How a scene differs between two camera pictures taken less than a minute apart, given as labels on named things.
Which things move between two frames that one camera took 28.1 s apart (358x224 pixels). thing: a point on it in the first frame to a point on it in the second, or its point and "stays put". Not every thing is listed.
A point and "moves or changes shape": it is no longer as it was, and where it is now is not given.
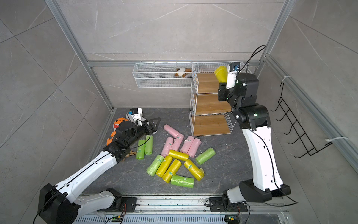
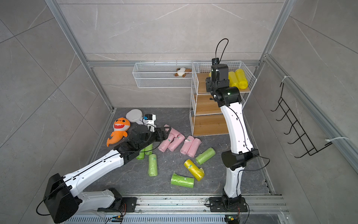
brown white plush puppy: x=182 y=72 stays put
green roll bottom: x=182 y=181 stays put
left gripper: x=151 y=129 to x=163 y=136
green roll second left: x=148 y=144 stays put
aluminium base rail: x=191 y=210 stays put
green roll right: x=205 y=156 stays put
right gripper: x=222 y=91 to x=208 y=84
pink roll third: x=187 y=143 stays put
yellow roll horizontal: x=178 y=155 moves or changes shape
